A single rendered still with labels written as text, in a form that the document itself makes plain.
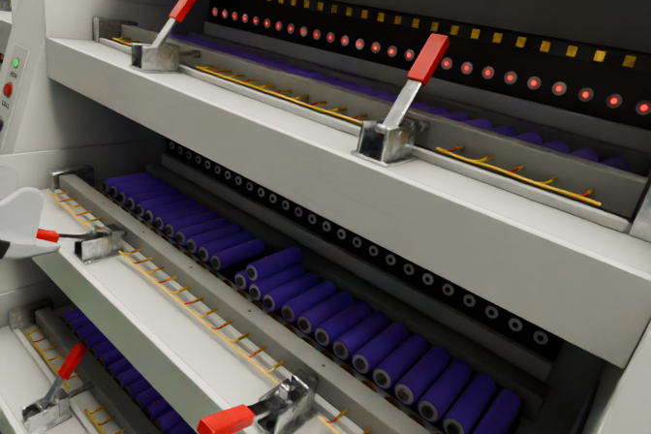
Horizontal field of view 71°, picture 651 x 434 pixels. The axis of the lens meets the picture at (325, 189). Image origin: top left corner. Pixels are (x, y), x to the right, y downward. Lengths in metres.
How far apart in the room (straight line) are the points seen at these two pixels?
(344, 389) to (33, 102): 0.48
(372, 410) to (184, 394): 0.14
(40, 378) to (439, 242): 0.52
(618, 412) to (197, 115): 0.33
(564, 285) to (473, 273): 0.04
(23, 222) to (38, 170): 0.23
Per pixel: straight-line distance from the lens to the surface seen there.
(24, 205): 0.44
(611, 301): 0.25
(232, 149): 0.36
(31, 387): 0.66
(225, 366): 0.39
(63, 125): 0.66
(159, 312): 0.44
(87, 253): 0.51
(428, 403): 0.38
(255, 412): 0.32
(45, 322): 0.71
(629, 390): 0.25
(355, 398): 0.35
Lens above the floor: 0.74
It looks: 7 degrees down
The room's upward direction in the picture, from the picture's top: 20 degrees clockwise
